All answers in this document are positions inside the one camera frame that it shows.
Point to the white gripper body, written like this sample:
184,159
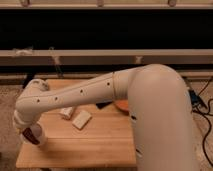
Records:
18,124

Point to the red pepper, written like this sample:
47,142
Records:
28,134

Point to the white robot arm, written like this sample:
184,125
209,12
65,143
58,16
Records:
159,106

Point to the white plastic bottle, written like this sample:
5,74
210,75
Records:
66,113

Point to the wooden table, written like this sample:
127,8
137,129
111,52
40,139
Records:
106,141

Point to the beige rectangular sponge block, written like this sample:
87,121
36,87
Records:
81,119

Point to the black rectangular phone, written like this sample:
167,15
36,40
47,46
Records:
102,105

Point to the orange red bowl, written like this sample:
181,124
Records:
122,105

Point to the horizontal wooden rail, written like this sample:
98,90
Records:
104,57

